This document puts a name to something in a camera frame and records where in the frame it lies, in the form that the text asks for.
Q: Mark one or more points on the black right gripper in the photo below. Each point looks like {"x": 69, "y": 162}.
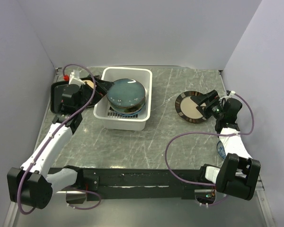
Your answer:
{"x": 211, "y": 96}

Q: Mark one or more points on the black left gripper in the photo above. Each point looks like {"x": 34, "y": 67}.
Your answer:
{"x": 101, "y": 89}

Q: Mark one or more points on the black striped lacquer plate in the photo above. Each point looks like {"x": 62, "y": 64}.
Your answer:
{"x": 186, "y": 108}

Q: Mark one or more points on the dark blue floral plate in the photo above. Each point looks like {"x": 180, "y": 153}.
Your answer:
{"x": 126, "y": 93}

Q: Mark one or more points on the clear textured glass plate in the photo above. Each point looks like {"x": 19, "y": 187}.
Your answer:
{"x": 129, "y": 107}

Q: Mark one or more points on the turquoise polka dot plate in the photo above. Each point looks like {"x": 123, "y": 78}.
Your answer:
{"x": 127, "y": 114}

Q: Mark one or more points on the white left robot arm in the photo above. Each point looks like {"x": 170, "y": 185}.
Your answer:
{"x": 32, "y": 184}

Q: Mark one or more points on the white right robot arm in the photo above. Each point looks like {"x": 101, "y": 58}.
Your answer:
{"x": 239, "y": 172}

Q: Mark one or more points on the white plastic bin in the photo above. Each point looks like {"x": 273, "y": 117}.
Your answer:
{"x": 104, "y": 112}

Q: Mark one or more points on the peach bird-painted plate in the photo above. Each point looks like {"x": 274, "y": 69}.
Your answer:
{"x": 89, "y": 82}

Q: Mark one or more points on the black serving tray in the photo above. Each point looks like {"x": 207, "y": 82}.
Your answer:
{"x": 57, "y": 89}

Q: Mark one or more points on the small blue patterned dish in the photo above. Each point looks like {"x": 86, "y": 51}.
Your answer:
{"x": 220, "y": 150}

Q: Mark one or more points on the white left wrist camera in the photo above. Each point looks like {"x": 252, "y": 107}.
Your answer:
{"x": 73, "y": 76}

